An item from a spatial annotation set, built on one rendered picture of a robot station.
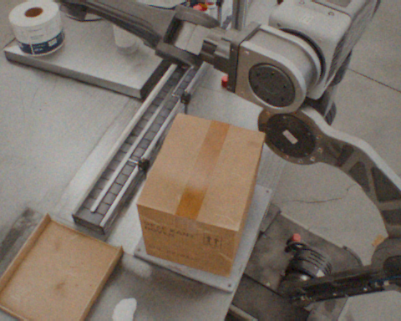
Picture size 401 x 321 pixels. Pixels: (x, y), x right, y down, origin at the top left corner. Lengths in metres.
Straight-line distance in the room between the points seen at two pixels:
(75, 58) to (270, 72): 1.17
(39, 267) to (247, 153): 0.67
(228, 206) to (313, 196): 1.47
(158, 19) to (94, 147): 0.71
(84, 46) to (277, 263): 1.22
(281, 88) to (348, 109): 2.20
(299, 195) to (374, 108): 0.94
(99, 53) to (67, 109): 0.29
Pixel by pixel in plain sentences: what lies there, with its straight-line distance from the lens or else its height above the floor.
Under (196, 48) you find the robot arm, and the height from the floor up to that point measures 1.45.
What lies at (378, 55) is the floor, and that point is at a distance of 3.50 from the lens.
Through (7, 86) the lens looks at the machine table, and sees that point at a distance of 1.84.
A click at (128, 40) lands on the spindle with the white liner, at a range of 1.72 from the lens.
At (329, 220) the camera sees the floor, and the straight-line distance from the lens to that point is 2.36.
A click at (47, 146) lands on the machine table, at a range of 1.54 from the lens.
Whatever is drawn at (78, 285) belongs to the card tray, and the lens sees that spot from 1.23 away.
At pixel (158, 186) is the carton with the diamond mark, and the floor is 1.12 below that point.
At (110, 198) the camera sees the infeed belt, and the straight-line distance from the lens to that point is 1.29.
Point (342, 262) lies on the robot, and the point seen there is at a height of 0.24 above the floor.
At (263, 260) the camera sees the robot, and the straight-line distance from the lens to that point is 1.88.
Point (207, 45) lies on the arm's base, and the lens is 0.80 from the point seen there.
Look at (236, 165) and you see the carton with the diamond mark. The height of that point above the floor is 1.12.
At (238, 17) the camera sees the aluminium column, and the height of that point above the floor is 1.08.
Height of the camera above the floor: 1.95
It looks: 51 degrees down
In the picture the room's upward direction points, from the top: 1 degrees clockwise
